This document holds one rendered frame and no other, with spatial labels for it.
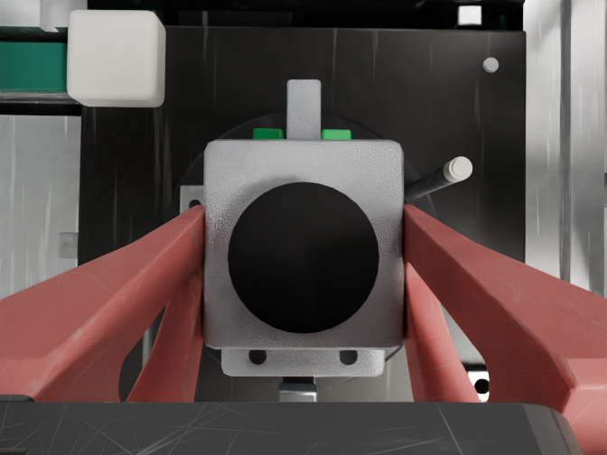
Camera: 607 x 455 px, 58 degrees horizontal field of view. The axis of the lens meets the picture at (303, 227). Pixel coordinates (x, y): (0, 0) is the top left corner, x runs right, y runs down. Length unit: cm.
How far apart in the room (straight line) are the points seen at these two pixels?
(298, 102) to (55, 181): 24
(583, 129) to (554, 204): 4
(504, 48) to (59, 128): 27
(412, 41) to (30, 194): 25
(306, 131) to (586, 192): 21
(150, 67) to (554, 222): 23
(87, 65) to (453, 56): 19
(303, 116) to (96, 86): 16
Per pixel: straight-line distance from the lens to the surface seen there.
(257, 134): 23
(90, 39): 31
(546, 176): 33
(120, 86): 30
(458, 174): 20
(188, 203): 26
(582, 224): 34
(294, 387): 20
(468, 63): 32
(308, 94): 16
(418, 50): 32
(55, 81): 36
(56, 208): 38
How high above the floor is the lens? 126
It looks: 89 degrees down
